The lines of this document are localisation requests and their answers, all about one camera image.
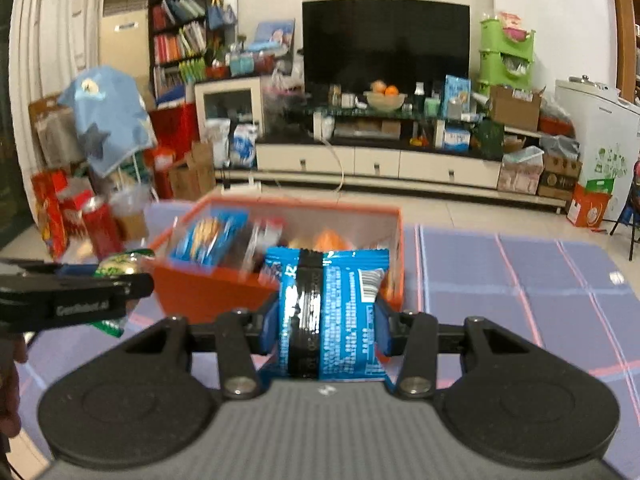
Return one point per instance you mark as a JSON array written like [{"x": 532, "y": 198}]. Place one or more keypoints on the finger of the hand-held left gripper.
[
  {"x": 137, "y": 287},
  {"x": 45, "y": 267}
]

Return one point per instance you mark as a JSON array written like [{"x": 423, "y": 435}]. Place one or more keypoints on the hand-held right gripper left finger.
[{"x": 269, "y": 327}]

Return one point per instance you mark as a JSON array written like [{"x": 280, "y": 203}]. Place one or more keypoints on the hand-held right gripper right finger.
[{"x": 384, "y": 330}]

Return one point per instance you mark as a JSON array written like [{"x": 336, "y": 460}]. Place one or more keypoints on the green snack packet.
[{"x": 120, "y": 265}]

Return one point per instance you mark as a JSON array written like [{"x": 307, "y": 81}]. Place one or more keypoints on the blue snack packet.
[
  {"x": 207, "y": 242},
  {"x": 345, "y": 310}
]

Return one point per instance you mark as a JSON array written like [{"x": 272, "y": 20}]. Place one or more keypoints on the orange cardboard box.
[{"x": 200, "y": 290}]

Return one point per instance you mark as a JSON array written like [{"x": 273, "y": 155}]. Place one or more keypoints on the person's left hand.
[{"x": 10, "y": 385}]

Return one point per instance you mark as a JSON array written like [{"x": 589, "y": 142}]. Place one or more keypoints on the red printed cartons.
[{"x": 57, "y": 210}]

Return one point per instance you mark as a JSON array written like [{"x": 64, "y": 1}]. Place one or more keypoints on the red drink can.
[{"x": 102, "y": 230}]

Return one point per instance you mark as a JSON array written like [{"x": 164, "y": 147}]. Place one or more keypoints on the clear jar brown contents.
[{"x": 131, "y": 215}]

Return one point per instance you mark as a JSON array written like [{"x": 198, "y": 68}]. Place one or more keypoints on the dark brown chocolate packet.
[{"x": 265, "y": 242}]

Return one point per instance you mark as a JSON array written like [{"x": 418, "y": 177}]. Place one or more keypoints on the orange cracker packet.
[{"x": 334, "y": 240}]

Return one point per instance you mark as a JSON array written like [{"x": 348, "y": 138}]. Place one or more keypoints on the purple plaid tablecloth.
[{"x": 500, "y": 285}]

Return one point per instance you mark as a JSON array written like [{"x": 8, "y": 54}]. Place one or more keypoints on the brown cardboard box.
[{"x": 192, "y": 175}]

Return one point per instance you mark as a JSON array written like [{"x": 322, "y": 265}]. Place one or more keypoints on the red crate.
[{"x": 172, "y": 127}]

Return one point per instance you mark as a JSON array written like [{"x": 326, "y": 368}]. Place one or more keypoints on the blue star cloth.
[{"x": 107, "y": 115}]

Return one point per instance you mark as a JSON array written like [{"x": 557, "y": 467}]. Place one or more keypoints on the white television stand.
[{"x": 375, "y": 165}]

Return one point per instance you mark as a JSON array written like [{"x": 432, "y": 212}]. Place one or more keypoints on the blue white bag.
[{"x": 244, "y": 145}]

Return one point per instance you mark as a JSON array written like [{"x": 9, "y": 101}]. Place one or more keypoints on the blue white pack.
[{"x": 456, "y": 140}]

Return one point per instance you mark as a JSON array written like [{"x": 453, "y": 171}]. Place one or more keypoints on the white glass-door cabinet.
[{"x": 227, "y": 105}]

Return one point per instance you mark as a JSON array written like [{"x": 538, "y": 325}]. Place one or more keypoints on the clear storage bin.
[{"x": 522, "y": 172}]

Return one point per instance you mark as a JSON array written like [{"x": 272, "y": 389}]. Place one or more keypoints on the fruit bowl with oranges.
[{"x": 385, "y": 97}]

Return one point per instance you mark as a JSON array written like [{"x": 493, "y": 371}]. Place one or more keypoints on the white curtain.
[{"x": 50, "y": 35}]

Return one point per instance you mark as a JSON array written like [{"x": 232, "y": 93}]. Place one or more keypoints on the stacked cardboard boxes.
[{"x": 560, "y": 177}]

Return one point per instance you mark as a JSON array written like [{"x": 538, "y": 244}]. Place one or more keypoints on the orange white bag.
[{"x": 590, "y": 207}]

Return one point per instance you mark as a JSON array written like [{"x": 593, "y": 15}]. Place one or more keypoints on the beige air conditioner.
[{"x": 125, "y": 35}]

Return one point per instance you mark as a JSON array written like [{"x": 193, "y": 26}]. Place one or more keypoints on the tall blue pack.
[{"x": 457, "y": 92}]

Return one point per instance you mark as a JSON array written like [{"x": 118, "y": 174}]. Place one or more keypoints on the open cardboard box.
[{"x": 515, "y": 110}]

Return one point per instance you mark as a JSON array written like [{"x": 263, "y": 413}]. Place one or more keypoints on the dark bookshelf with books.
[{"x": 182, "y": 30}]

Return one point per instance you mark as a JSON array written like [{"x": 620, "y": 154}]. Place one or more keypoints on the red chair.
[{"x": 631, "y": 210}]

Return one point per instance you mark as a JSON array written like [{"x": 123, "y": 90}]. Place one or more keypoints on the black television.
[{"x": 385, "y": 45}]

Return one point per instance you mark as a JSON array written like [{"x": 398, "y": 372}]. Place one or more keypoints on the green plastic rack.
[{"x": 505, "y": 60}]

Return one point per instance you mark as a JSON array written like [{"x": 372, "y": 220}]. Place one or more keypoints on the wooden shelf unit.
[{"x": 627, "y": 45}]

